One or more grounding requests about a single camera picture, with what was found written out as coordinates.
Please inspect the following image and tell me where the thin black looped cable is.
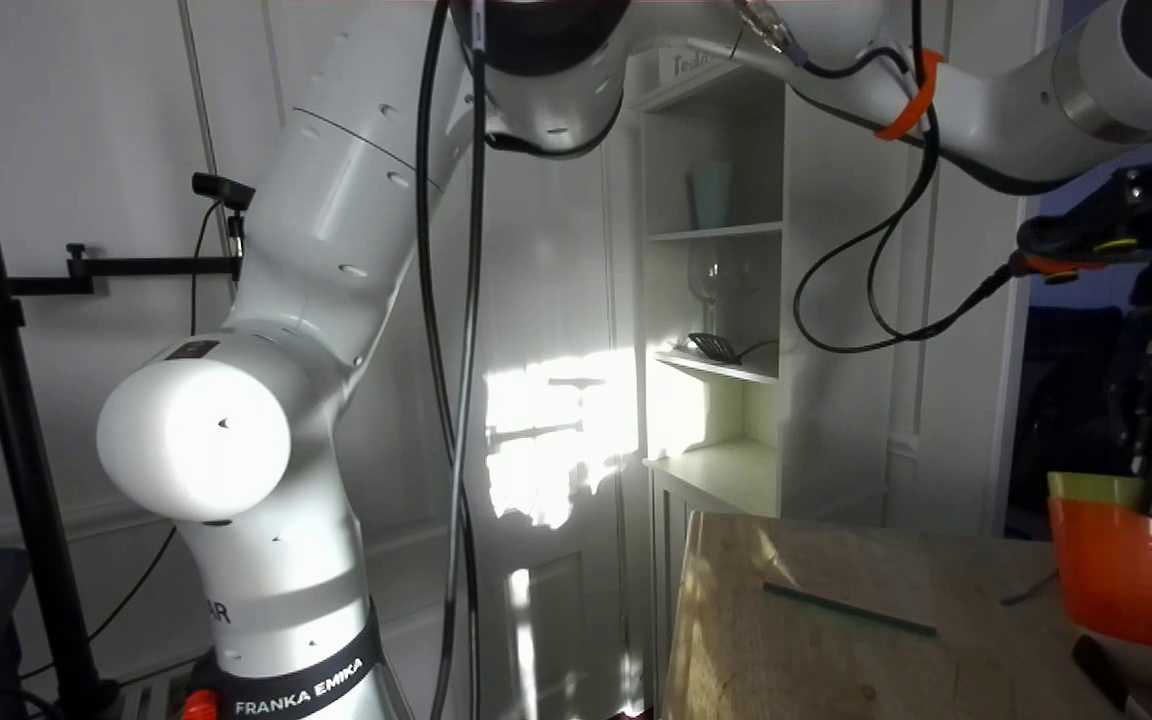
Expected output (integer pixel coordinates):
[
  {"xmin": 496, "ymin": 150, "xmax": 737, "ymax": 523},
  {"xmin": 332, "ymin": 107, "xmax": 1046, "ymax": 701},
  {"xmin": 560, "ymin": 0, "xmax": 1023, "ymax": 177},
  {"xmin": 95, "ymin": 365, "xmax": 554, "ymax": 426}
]
[{"xmin": 789, "ymin": 0, "xmax": 1029, "ymax": 360}]

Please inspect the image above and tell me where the red emergency button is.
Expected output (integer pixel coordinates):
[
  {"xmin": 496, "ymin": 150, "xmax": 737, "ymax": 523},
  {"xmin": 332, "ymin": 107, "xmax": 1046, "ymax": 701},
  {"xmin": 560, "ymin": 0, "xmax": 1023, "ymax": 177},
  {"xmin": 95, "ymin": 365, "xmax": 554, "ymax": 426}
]
[{"xmin": 175, "ymin": 683, "xmax": 222, "ymax": 720}]

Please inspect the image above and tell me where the black orange wrist camera mount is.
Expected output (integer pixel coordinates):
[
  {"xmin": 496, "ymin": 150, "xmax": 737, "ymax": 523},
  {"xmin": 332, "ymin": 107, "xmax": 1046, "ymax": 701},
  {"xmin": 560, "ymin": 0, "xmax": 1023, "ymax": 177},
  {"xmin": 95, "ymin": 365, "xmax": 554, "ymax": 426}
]
[{"xmin": 1012, "ymin": 142, "xmax": 1152, "ymax": 281}]

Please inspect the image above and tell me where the thin black camera cable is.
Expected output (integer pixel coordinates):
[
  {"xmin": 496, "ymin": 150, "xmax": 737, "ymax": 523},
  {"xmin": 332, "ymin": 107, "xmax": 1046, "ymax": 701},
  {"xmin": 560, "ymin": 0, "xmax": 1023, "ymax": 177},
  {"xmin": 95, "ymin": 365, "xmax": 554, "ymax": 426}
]
[{"xmin": 13, "ymin": 197, "xmax": 226, "ymax": 687}]

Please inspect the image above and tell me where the clear wine glass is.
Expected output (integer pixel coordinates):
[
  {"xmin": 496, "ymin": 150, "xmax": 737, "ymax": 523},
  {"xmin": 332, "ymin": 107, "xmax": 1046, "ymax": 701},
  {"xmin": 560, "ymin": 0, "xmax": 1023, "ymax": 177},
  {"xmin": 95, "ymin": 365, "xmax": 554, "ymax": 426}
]
[{"xmin": 686, "ymin": 253, "xmax": 755, "ymax": 336}]

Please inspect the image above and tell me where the white shelf cabinet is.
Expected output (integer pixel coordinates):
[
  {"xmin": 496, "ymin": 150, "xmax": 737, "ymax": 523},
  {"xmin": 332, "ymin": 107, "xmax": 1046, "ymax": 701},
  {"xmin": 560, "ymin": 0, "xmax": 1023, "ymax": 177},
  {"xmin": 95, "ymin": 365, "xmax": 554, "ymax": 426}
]
[{"xmin": 631, "ymin": 55, "xmax": 904, "ymax": 529}]

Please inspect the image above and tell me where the green stick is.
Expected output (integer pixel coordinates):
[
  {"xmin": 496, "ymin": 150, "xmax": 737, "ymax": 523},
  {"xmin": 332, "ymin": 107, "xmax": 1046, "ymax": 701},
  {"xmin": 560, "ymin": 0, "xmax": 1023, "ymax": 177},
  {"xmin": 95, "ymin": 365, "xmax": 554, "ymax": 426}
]
[{"xmin": 755, "ymin": 581, "xmax": 945, "ymax": 644}]

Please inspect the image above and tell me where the thick black cable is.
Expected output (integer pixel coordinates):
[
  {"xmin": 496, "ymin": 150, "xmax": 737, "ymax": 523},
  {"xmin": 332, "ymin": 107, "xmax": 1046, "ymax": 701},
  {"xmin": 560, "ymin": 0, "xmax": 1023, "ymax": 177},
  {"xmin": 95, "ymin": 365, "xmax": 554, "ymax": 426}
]
[{"xmin": 412, "ymin": 0, "xmax": 490, "ymax": 720}]

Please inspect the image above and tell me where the yellow plastic cup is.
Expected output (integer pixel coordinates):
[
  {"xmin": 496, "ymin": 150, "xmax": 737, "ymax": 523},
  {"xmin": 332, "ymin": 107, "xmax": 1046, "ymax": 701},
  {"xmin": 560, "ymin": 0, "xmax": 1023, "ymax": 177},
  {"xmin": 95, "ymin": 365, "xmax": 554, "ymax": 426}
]
[{"xmin": 1046, "ymin": 470, "xmax": 1152, "ymax": 511}]

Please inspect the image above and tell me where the small black camera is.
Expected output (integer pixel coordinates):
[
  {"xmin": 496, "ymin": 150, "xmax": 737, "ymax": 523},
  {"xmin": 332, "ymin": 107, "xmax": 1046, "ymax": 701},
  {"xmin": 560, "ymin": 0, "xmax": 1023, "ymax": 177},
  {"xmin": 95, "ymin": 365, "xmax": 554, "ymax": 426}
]
[{"xmin": 188, "ymin": 169, "xmax": 268, "ymax": 253}]

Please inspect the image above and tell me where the orange cable clip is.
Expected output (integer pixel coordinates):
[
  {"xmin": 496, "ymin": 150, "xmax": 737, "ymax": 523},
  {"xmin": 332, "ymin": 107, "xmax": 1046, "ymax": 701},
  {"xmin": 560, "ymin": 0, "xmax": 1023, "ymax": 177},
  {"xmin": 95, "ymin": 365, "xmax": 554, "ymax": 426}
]
[{"xmin": 870, "ymin": 43, "xmax": 946, "ymax": 145}]

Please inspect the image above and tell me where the black handle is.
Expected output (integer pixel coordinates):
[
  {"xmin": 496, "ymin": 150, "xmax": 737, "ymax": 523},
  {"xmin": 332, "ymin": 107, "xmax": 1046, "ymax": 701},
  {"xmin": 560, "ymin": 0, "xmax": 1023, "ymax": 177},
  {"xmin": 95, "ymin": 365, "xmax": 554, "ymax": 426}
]
[{"xmin": 1068, "ymin": 631, "xmax": 1140, "ymax": 718}]

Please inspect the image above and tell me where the orange plastic cup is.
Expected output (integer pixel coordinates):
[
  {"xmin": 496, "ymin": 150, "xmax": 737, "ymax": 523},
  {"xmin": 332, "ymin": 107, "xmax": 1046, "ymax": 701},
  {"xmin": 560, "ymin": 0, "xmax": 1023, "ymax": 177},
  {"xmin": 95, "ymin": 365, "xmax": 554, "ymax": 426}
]
[{"xmin": 1046, "ymin": 470, "xmax": 1152, "ymax": 652}]

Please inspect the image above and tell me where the light blue cup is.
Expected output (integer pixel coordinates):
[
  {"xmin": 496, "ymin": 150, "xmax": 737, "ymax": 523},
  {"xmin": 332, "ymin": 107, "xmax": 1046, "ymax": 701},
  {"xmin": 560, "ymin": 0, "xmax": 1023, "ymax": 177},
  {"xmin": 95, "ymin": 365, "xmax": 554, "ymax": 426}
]
[{"xmin": 686, "ymin": 160, "xmax": 737, "ymax": 234}]

